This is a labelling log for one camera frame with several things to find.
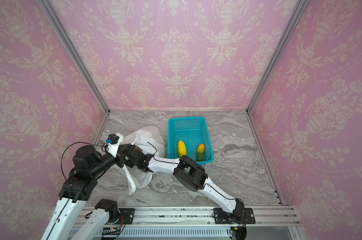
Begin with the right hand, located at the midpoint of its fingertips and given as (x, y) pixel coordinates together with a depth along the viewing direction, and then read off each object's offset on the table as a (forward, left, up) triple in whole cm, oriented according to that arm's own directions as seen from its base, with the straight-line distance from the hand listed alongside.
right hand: (127, 153), depth 90 cm
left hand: (-9, -11, +22) cm, 26 cm away
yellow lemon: (+2, -33, -1) cm, 33 cm away
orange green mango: (-1, -45, -3) cm, 45 cm away
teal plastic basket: (+20, -42, -8) cm, 47 cm away
